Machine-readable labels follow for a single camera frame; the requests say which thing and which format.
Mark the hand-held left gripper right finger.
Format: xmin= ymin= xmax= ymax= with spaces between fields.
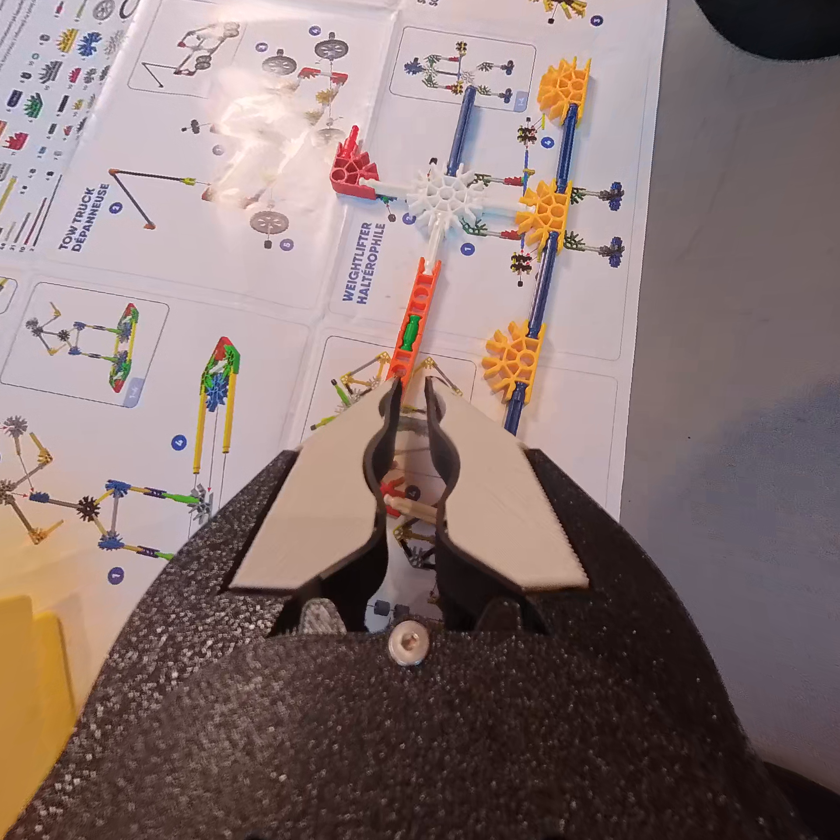
xmin=424 ymin=376 xmax=592 ymax=632

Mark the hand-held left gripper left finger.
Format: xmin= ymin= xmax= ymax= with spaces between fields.
xmin=227 ymin=378 xmax=404 ymax=634

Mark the yellow plastic bin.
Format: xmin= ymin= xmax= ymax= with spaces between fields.
xmin=0 ymin=518 xmax=78 ymax=840

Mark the colourful construction toy model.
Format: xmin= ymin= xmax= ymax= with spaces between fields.
xmin=329 ymin=56 xmax=595 ymax=526

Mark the printed paper instruction sheet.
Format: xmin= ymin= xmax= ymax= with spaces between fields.
xmin=0 ymin=0 xmax=669 ymax=631

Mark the black mesh chair seat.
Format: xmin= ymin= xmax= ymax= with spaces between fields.
xmin=694 ymin=0 xmax=840 ymax=63

